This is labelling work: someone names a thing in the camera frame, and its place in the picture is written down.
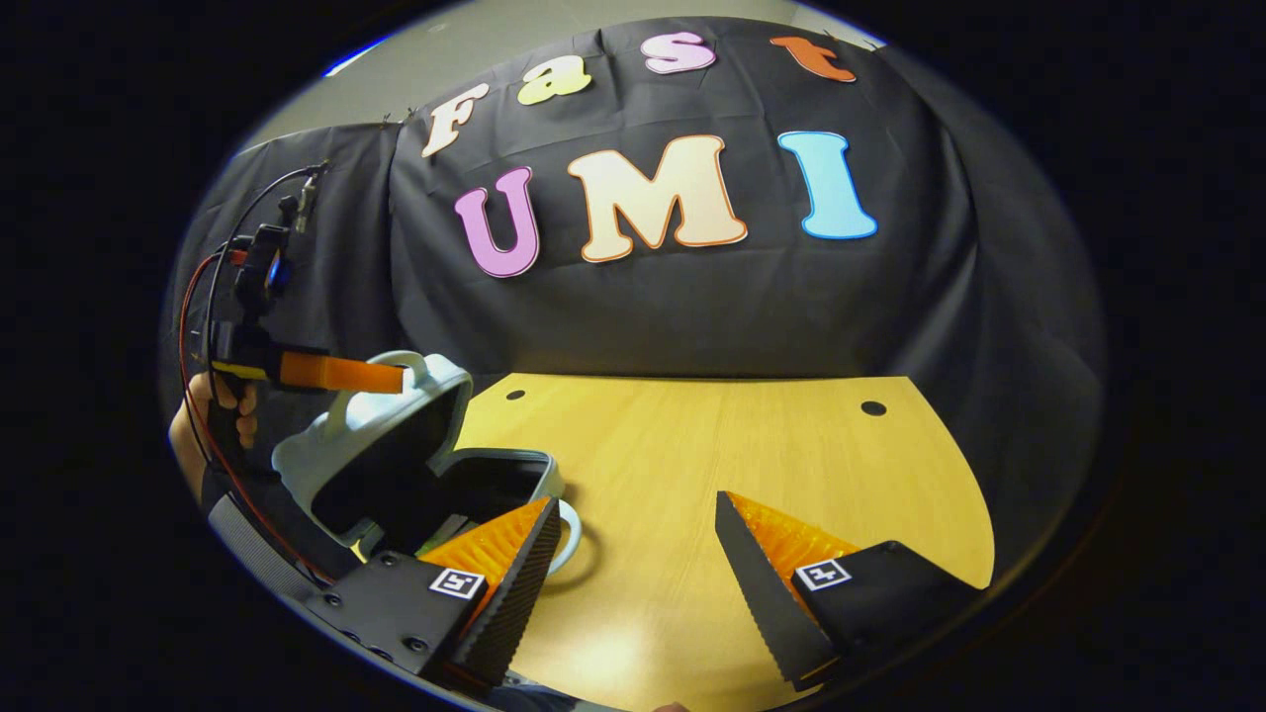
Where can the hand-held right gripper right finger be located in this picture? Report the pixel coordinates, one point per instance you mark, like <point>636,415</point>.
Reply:
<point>762,593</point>

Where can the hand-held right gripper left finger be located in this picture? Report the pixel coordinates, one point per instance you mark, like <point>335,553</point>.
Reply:
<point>514,603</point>

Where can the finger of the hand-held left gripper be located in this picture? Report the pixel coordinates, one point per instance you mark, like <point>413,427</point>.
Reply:
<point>336,373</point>

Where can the light blue suitcase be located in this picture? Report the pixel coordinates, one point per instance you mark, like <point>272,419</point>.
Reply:
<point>386,415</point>

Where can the white green skin care tube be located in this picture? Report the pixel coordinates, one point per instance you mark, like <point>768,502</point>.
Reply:
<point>427,543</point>

